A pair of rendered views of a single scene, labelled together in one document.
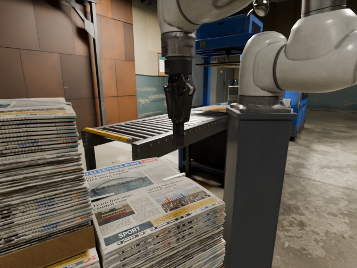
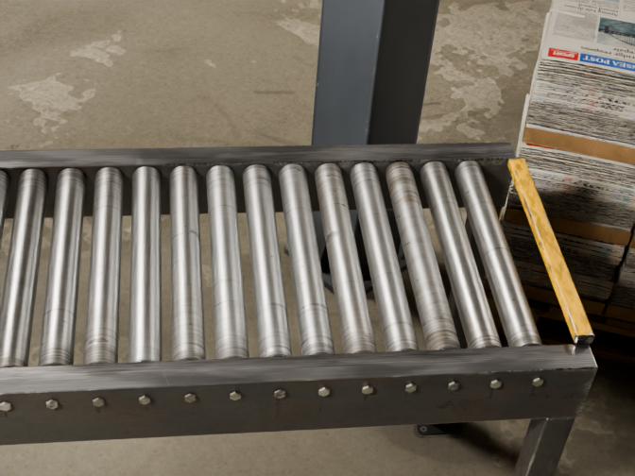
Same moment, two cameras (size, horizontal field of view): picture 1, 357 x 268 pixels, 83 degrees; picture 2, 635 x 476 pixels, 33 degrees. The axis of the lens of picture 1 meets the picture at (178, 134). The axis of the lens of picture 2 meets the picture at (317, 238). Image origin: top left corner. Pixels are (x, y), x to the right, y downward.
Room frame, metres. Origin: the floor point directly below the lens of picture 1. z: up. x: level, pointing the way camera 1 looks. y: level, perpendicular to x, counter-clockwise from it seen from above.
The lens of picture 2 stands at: (2.38, 1.07, 2.00)
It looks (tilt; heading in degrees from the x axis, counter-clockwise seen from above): 43 degrees down; 224
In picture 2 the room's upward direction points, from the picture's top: 5 degrees clockwise
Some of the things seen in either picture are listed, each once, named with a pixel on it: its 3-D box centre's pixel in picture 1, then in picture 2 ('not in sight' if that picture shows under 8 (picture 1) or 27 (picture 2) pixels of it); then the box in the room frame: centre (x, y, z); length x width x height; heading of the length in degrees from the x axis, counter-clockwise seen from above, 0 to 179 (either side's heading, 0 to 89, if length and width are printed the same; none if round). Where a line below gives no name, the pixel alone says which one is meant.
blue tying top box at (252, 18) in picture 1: (229, 33); not in sight; (2.50, -0.58, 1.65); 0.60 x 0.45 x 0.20; 53
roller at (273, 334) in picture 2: (160, 126); (266, 261); (1.53, 0.14, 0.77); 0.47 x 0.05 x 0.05; 53
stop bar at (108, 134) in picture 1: (105, 134); (548, 243); (1.16, 0.43, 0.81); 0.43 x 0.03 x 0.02; 53
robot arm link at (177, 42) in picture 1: (178, 48); not in sight; (0.57, 0.00, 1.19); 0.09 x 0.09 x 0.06
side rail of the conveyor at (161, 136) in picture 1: (200, 131); (150, 181); (1.54, -0.17, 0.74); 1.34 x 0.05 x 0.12; 143
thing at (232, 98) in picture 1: (242, 95); not in sight; (2.96, -0.92, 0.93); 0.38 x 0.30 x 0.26; 143
